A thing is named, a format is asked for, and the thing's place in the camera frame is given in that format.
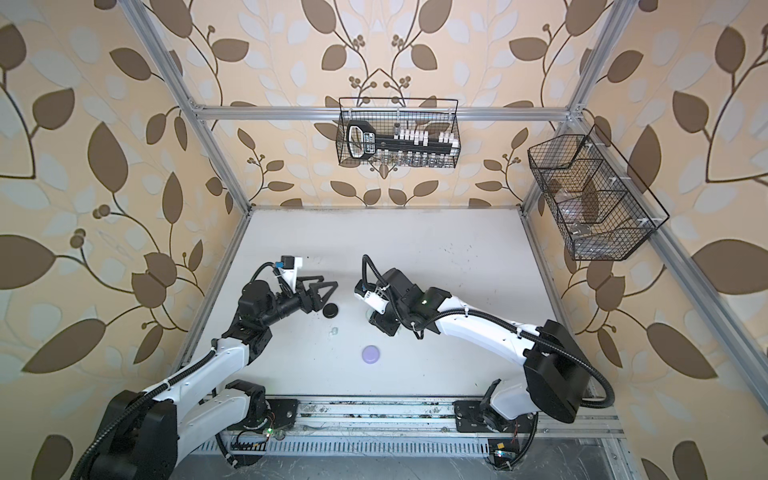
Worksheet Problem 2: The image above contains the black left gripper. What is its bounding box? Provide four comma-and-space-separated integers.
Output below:
258, 272, 336, 331

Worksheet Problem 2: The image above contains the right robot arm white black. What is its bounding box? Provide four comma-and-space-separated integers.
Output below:
354, 268, 615, 432

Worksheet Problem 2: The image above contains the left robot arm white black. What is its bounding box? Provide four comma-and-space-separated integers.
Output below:
71, 275, 338, 479

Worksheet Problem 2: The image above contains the black round earbud case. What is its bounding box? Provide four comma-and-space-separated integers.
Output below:
322, 303, 339, 319

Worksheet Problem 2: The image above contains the purple round earbud case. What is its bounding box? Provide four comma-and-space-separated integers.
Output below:
361, 345, 381, 364

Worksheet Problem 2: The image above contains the black socket holder tool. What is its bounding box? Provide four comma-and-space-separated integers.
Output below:
341, 120, 461, 160

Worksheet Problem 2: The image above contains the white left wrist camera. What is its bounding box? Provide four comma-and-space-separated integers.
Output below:
273, 255, 303, 293

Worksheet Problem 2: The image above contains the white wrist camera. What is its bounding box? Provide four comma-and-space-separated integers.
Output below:
355, 290, 389, 315
273, 255, 303, 293

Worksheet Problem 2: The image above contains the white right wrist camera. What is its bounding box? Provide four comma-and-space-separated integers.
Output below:
355, 290, 389, 315

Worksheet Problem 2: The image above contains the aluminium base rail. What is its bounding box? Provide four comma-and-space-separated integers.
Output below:
221, 395, 624, 459

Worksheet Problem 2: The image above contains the black wire basket back wall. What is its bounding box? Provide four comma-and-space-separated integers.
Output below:
335, 95, 462, 169

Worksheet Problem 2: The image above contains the black wire basket wall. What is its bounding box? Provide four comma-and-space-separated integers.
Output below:
335, 95, 462, 169
527, 125, 670, 261

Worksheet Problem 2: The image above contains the black wire basket right wall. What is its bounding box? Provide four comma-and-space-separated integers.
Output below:
527, 125, 670, 261

